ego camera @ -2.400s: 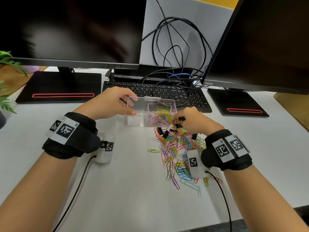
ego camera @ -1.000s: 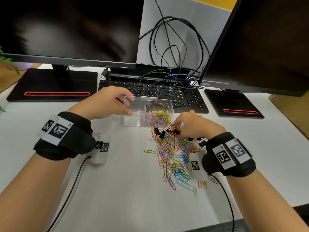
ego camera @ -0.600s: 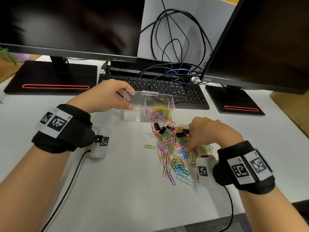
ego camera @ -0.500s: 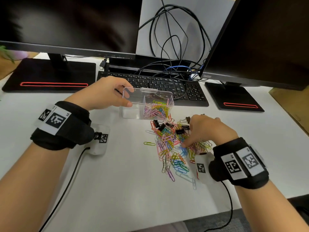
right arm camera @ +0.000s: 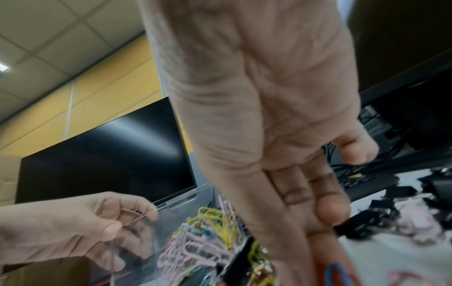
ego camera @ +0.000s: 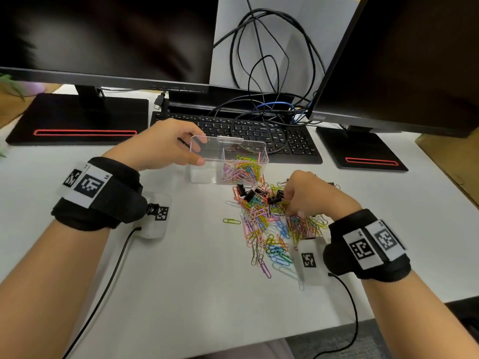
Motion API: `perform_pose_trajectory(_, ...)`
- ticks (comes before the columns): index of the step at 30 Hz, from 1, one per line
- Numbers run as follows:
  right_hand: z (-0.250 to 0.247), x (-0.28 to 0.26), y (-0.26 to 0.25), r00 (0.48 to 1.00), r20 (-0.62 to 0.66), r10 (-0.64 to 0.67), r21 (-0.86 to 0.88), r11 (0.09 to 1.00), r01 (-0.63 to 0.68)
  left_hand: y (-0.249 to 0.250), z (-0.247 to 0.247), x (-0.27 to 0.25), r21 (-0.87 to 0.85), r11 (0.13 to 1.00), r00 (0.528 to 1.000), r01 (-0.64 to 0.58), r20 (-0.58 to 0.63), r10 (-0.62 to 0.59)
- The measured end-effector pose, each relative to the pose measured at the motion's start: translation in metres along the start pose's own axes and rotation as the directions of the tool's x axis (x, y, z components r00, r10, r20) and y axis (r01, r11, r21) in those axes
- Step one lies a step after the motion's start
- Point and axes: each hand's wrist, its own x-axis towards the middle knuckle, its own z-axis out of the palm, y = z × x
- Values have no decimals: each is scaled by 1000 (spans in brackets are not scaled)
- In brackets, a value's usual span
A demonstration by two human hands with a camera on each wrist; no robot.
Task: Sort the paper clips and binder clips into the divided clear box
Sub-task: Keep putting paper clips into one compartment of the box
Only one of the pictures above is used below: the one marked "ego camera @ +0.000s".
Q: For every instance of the person's left hand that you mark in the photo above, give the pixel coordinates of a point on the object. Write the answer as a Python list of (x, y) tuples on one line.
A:
[(157, 145)]

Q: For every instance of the person's right hand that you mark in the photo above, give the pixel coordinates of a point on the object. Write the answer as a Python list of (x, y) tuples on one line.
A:
[(322, 198)]

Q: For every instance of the clear plastic divided box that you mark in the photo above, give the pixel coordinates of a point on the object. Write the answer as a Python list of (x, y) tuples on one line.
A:
[(204, 175)]

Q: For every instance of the pile of colourful paper clips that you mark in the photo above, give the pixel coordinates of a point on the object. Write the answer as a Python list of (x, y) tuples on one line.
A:
[(262, 220)]

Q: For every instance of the pile of black binder clips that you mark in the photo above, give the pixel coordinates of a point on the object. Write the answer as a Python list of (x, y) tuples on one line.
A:
[(247, 194)]

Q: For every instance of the heap of sorted paper clips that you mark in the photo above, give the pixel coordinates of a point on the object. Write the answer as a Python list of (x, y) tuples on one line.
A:
[(241, 170)]

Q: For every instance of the single green paper clip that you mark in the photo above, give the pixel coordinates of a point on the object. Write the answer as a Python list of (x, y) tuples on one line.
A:
[(232, 221)]

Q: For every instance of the person's left forearm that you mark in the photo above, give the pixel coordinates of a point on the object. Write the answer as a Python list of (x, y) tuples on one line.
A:
[(37, 291)]

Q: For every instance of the person's right forearm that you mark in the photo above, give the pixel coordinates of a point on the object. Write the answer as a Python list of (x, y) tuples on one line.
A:
[(411, 325)]

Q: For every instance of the brown cardboard box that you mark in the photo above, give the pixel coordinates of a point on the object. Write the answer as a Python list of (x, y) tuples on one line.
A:
[(453, 160), (11, 112)]

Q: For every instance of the black usb plug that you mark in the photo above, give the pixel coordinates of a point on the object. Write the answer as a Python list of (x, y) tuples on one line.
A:
[(159, 102)]

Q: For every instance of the black monitor stand red stripe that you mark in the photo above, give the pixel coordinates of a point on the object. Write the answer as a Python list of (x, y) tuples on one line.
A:
[(359, 145), (75, 115)]

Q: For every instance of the black keyboard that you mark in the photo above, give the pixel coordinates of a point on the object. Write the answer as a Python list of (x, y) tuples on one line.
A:
[(262, 130)]

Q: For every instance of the grey desk partition panel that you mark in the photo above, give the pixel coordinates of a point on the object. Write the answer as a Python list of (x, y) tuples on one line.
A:
[(220, 71)]

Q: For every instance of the black computer monitor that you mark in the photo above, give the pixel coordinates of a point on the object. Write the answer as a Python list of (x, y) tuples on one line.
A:
[(104, 33), (404, 59)]

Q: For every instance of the lilac cup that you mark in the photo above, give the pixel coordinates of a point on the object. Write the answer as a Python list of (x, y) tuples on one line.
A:
[(31, 87)]

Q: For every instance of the green plant in black pot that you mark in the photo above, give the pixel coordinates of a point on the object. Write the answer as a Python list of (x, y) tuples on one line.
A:
[(9, 84)]

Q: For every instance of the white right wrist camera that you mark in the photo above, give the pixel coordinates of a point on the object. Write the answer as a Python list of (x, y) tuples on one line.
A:
[(310, 276)]

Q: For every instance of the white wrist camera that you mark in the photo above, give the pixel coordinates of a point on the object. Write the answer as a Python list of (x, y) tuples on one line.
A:
[(153, 231), (310, 276)]

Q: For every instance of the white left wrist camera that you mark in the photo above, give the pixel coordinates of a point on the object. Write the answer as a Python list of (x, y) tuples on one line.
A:
[(153, 231)]

